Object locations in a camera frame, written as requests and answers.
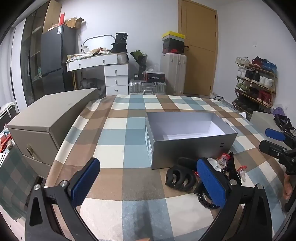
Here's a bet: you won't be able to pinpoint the blue brown checked blanket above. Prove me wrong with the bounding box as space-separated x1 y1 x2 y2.
45 94 287 241

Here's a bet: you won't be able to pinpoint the green checked cloth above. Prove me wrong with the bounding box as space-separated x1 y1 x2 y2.
0 146 44 219

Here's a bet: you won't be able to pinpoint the rows of shoes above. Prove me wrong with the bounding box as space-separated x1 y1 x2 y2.
235 56 277 112

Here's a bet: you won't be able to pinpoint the black box red label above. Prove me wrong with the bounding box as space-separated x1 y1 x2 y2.
144 72 166 82

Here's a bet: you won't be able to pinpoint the black wrapped bouquet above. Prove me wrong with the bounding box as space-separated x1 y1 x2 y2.
129 50 148 75

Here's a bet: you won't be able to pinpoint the grey cardboard box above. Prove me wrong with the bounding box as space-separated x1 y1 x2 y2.
145 112 238 169

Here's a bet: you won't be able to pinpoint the red packet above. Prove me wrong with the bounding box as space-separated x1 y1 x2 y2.
0 130 13 151

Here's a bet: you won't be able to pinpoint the pile of desk clutter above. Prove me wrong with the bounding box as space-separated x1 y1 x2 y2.
67 46 114 62

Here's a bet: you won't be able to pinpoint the person's right hand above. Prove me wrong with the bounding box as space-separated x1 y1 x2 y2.
282 173 295 200

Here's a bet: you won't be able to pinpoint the white vanity desk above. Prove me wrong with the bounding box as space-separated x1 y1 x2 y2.
66 53 129 95

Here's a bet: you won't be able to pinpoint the glass door wardrobe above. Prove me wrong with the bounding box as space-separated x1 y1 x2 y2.
11 0 63 107

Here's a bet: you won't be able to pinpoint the scattered sneakers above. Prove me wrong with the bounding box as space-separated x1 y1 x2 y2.
209 93 226 102

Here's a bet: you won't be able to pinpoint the open cardboard boxes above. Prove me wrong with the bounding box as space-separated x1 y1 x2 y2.
65 17 87 29

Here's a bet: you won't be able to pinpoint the arched vanity mirror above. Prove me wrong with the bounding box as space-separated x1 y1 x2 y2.
81 35 116 53

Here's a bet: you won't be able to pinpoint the black metal frame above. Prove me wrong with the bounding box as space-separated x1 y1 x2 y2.
274 114 296 133

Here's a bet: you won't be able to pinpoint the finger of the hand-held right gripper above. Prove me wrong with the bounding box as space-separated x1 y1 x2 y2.
259 140 288 161
265 128 296 146

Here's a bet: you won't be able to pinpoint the red black shoebox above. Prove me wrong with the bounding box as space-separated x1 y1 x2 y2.
162 46 185 54

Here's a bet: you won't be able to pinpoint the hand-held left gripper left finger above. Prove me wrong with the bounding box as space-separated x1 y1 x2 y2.
25 158 101 241

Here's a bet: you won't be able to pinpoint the silver suitcase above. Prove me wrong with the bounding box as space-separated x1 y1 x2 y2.
128 79 167 95

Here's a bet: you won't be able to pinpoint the wooden door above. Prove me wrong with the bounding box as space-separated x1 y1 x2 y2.
178 0 218 96

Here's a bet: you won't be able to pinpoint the black hair claw clip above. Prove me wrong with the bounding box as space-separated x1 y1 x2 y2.
165 158 198 192

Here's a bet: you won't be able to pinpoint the black bag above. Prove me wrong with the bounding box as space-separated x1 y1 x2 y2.
111 32 128 53

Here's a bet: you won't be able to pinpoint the black fridge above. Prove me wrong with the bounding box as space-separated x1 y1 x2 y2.
40 24 77 92

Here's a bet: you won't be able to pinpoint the wooden shoe rack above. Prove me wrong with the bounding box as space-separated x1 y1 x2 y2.
232 57 278 116

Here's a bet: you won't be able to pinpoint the black spiral hair tie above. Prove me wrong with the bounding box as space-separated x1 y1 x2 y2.
221 152 242 186
196 189 220 209

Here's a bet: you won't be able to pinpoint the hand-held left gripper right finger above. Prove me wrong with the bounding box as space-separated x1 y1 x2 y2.
194 158 273 241

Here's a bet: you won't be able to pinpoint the grey drawer nightstand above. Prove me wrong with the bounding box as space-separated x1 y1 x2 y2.
6 88 99 180

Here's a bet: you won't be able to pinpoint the white suitcase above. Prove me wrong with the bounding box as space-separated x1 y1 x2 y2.
161 53 187 95

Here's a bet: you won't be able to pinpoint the purple bag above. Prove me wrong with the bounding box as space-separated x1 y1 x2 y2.
272 107 288 116

